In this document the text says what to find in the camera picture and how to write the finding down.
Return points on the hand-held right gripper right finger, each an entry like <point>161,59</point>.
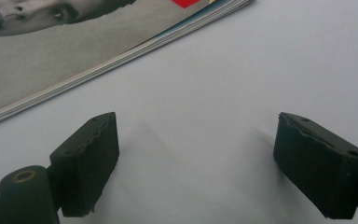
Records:
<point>318,172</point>

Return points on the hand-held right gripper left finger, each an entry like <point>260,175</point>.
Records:
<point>85,168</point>

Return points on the grey photo cover magazine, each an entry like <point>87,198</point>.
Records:
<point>56,53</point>

